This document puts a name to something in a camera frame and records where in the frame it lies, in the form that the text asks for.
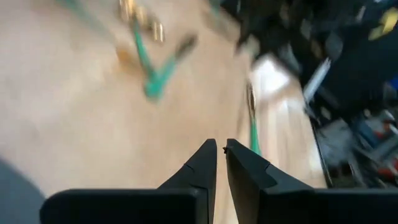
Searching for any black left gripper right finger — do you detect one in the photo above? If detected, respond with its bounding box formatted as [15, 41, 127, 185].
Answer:
[225, 138, 398, 224]

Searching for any black metal table frame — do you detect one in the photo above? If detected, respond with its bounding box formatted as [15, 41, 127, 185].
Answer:
[307, 118, 335, 189]

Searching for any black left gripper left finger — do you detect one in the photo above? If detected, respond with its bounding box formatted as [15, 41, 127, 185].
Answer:
[39, 138, 218, 224]

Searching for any gold fork green handle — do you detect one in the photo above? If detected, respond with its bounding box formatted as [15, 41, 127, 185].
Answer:
[118, 0, 162, 102]
[151, 20, 165, 44]

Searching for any grey folded cloth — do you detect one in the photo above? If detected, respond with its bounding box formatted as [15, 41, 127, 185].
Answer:
[0, 158, 47, 224]

